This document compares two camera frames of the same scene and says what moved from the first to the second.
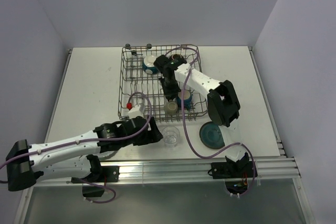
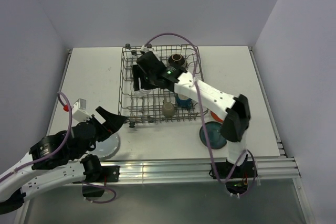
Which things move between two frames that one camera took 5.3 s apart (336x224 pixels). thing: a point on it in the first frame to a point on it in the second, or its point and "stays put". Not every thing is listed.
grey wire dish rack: (139, 83) stays put
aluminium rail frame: (287, 166) stays put
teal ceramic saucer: (211, 136) stays put
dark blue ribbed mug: (188, 98) stays put
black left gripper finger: (148, 143) to (103, 137)
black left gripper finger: (155, 135) to (114, 121)
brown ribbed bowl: (175, 56) stays put
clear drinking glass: (171, 136) to (142, 92)
